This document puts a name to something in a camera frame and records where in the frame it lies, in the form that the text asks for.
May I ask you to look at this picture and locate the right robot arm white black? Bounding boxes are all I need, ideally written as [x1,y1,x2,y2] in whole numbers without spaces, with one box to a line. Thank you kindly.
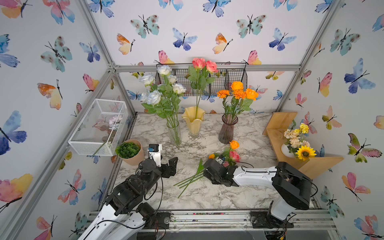
[204,159,313,229]

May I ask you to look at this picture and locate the pile of green flower stems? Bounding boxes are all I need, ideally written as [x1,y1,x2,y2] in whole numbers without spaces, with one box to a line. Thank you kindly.
[174,147,239,199]

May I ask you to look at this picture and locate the wooden corner shelf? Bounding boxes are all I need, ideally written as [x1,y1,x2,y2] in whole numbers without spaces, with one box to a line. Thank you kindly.
[263,112,344,179]

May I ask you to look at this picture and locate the white mesh wall basket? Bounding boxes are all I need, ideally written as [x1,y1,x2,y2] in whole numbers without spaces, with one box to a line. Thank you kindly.
[68,99,128,157]

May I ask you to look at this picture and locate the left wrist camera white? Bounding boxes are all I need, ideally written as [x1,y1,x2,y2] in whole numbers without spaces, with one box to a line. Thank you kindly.
[148,144,163,167]

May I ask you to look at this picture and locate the sunflower bouquet in white vase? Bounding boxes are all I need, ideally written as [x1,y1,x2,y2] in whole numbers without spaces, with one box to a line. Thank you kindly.
[281,123,317,161]

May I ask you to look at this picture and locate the pink artificial rose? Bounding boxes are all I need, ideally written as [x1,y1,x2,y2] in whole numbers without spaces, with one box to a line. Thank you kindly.
[200,61,218,90]

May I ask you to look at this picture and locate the yellow ruffled vase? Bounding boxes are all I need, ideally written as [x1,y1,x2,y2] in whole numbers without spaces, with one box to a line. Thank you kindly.
[182,106,206,140]

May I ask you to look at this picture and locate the pink tulip bud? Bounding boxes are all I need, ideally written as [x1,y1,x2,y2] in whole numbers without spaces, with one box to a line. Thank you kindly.
[229,151,241,162]

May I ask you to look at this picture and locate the orange flower front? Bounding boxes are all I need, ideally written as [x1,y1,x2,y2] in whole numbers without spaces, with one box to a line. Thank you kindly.
[233,90,247,100]

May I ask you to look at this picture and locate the clear glass vase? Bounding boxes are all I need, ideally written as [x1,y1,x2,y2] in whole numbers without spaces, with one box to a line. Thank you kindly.
[167,121,182,146]

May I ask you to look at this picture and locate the orange artificial flower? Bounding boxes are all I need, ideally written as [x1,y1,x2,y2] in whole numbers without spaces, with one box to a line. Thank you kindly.
[239,89,259,113]

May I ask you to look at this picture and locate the small orange marigold flower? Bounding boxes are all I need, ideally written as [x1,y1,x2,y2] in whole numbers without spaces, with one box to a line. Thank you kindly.
[217,90,231,118]

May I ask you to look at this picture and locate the black wire wall basket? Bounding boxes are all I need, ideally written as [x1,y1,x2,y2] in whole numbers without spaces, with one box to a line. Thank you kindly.
[169,62,248,97]

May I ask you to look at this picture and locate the purple ribbed glass vase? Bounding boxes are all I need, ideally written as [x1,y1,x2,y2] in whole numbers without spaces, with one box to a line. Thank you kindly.
[218,114,238,144]

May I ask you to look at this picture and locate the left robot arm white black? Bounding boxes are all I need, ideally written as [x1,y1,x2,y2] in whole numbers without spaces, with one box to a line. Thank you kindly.
[79,157,178,240]

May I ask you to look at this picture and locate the potted green succulent plant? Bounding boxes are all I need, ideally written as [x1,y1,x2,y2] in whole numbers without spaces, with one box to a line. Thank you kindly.
[115,140,145,166]

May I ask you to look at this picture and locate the metal base rail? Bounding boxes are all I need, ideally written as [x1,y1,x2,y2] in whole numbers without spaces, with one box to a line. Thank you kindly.
[141,209,336,232]

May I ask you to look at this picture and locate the white rose stem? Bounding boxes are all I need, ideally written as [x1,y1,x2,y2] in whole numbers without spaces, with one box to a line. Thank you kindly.
[172,84,186,95]
[140,90,162,105]
[139,74,156,87]
[157,65,172,76]
[168,75,178,85]

